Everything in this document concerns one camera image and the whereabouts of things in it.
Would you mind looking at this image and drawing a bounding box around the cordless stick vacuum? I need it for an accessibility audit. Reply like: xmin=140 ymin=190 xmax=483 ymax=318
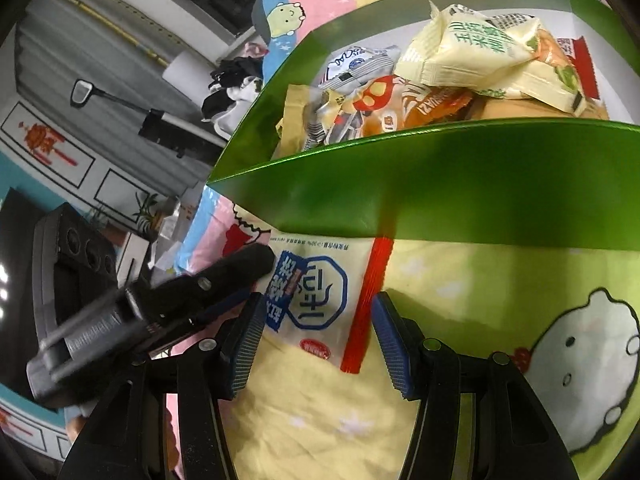
xmin=70 ymin=79 xmax=226 ymax=160

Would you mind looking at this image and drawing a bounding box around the green cardboard box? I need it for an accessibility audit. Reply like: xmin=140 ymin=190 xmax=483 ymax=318
xmin=206 ymin=0 xmax=640 ymax=252

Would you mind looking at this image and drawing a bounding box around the white box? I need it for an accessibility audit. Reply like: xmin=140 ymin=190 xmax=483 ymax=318
xmin=120 ymin=232 xmax=151 ymax=281

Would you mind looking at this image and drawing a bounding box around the white cylinder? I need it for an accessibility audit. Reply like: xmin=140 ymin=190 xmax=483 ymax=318
xmin=161 ymin=50 xmax=226 ymax=92

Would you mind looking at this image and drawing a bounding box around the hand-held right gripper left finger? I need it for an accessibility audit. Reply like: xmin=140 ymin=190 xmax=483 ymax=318
xmin=57 ymin=291 xmax=268 ymax=480

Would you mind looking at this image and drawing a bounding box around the red paper decoration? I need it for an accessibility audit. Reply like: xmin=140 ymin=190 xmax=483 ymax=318
xmin=20 ymin=122 xmax=78 ymax=167

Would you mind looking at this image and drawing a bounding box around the white blue-print snack packet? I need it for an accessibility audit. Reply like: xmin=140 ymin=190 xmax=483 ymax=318
xmin=252 ymin=236 xmax=395 ymax=375

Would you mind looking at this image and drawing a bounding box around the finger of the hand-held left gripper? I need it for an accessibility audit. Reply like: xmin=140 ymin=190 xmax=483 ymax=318
xmin=122 ymin=244 xmax=277 ymax=328
xmin=132 ymin=290 xmax=256 ymax=361

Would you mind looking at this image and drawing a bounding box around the pile of black clothes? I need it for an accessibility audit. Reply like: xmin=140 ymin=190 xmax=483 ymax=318
xmin=201 ymin=55 xmax=266 ymax=138

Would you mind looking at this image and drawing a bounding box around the pile of mixed snack packets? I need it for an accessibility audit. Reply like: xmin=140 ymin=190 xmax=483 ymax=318
xmin=274 ymin=2 xmax=601 ymax=160

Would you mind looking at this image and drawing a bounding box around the potted green plant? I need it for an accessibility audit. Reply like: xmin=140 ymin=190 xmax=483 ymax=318
xmin=132 ymin=191 xmax=166 ymax=233

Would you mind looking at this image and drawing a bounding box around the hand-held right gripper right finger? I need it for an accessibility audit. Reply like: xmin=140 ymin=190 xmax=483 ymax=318
xmin=371 ymin=291 xmax=581 ymax=480

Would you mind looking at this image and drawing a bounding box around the grey curtain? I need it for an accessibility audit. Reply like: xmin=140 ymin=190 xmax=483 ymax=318
xmin=15 ymin=0 xmax=236 ymax=171

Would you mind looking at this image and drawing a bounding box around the printed cartoon blanket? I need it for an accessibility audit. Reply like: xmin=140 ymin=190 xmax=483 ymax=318
xmin=165 ymin=0 xmax=640 ymax=480

